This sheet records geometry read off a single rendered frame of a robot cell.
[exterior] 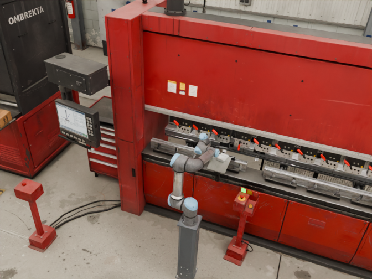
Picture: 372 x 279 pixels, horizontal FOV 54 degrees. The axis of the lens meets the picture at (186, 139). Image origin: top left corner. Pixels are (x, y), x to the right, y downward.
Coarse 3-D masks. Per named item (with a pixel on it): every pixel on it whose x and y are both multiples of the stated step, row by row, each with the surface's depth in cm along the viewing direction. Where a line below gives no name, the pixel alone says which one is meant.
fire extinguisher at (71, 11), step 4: (68, 0) 771; (72, 0) 775; (68, 4) 776; (72, 4) 779; (68, 8) 781; (72, 8) 782; (68, 12) 786; (72, 12) 786; (68, 16) 793; (72, 16) 791
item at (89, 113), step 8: (64, 104) 320; (72, 104) 320; (88, 112) 309; (96, 112) 316; (88, 120) 314; (96, 120) 314; (64, 128) 338; (88, 128) 320; (96, 128) 318; (72, 136) 337; (80, 136) 331; (88, 136) 325; (96, 136) 322; (88, 144) 331; (96, 144) 326
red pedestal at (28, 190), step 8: (24, 184) 347; (32, 184) 350; (40, 184) 350; (16, 192) 346; (24, 192) 341; (32, 192) 341; (40, 192) 353; (32, 200) 344; (32, 208) 361; (40, 224) 378; (40, 232) 381; (48, 232) 388; (32, 240) 381; (40, 240) 380; (48, 240) 387; (32, 248) 384; (40, 248) 384
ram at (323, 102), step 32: (160, 64) 334; (192, 64) 323; (224, 64) 312; (256, 64) 302; (288, 64) 292; (320, 64) 283; (352, 64) 279; (160, 96) 353; (192, 96) 340; (224, 96) 328; (256, 96) 317; (288, 96) 306; (320, 96) 297; (352, 96) 288; (256, 128) 334; (288, 128) 322; (320, 128) 312; (352, 128) 302
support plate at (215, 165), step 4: (212, 160) 360; (216, 160) 360; (228, 160) 361; (212, 164) 354; (216, 164) 354; (220, 164) 354; (224, 164) 355; (228, 164) 355; (208, 168) 349; (212, 168) 349; (216, 168) 349; (220, 168) 349; (224, 168) 350; (220, 172) 345; (224, 172) 345
